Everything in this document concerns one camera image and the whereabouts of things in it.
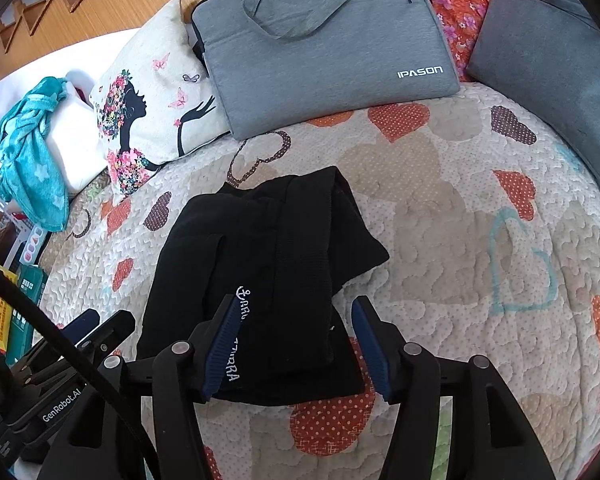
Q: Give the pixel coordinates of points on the black pants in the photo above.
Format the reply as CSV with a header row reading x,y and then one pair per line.
x,y
260,260

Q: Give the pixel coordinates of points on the heart patterned quilt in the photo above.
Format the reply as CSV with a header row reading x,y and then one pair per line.
x,y
430,260

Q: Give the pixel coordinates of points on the dark grey laptop bag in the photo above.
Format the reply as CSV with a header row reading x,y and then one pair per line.
x,y
555,70

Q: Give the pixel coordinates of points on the white box with coloured squares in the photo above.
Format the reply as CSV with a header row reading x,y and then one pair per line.
x,y
32,246

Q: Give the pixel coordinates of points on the printed silhouette cushion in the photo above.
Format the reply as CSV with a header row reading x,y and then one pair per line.
x,y
155,90

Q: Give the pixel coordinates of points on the teal star cloth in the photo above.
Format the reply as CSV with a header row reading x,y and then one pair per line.
x,y
30,175

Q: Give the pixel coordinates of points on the light grey laptop bag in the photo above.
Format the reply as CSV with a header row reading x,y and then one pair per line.
x,y
330,60

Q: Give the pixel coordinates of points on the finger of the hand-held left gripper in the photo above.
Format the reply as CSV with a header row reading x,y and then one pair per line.
x,y
82,324
107,330

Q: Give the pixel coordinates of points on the white pillow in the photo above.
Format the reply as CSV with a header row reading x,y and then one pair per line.
x,y
75,135

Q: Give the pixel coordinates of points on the green box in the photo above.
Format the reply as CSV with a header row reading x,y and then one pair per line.
x,y
32,305

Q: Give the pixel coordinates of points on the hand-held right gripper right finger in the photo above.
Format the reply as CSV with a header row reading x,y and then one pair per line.
x,y
372,345

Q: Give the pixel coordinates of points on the yellow red box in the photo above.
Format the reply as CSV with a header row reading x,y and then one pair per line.
x,y
2,310

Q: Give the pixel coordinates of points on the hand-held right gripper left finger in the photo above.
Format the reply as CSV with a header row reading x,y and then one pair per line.
x,y
225,340

